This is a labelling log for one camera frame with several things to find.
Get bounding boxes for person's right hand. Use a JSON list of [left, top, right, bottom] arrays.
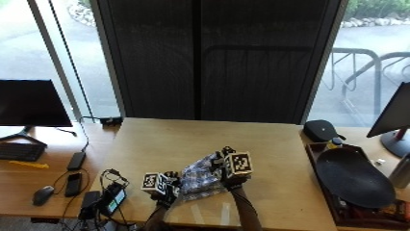
[[211, 145, 254, 191]]

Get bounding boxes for person's left hand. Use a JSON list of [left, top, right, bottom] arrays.
[[150, 170, 182, 210]]

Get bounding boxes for white marker cube right glove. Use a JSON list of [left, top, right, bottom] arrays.
[[222, 151, 254, 179]]

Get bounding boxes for white marker cube glove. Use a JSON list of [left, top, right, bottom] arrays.
[[222, 151, 254, 179], [139, 172, 171, 195]]

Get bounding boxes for white marker cube left glove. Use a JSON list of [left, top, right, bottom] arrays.
[[139, 172, 171, 195]]

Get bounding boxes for black device with lit screen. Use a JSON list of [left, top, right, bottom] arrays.
[[98, 182, 127, 217]]

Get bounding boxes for black rectangular battery pack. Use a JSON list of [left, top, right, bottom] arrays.
[[77, 191, 102, 221]]

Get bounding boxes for black smartphone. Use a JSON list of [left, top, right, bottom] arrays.
[[64, 172, 84, 198]]

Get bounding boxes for small black adapter box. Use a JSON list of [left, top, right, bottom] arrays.
[[98, 116, 123, 127]]

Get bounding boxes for black power brick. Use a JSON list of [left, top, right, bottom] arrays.
[[65, 151, 86, 171]]

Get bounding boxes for black zip pouch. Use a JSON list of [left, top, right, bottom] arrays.
[[302, 119, 347, 143]]

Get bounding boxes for dark wooden tray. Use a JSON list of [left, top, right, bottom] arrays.
[[304, 141, 410, 230]]

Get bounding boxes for black computer mouse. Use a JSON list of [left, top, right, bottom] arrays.
[[32, 185, 56, 207]]

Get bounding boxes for black oval plate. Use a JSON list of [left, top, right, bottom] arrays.
[[315, 147, 396, 210]]

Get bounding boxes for yellow flat tool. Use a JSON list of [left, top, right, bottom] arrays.
[[8, 160, 50, 169]]

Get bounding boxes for black keyboard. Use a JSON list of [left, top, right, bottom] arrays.
[[0, 141, 48, 163]]

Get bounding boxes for black computer monitor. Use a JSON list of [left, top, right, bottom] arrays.
[[0, 79, 74, 147]]

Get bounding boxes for tilted monitor on round stand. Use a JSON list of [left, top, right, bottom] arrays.
[[364, 81, 410, 159]]

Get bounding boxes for silver metal bottle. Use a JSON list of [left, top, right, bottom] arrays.
[[388, 152, 410, 190]]

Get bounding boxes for grey metal bike rack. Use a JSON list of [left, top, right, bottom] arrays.
[[322, 47, 410, 128]]

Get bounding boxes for black cable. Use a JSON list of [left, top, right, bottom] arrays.
[[54, 115, 103, 153]]

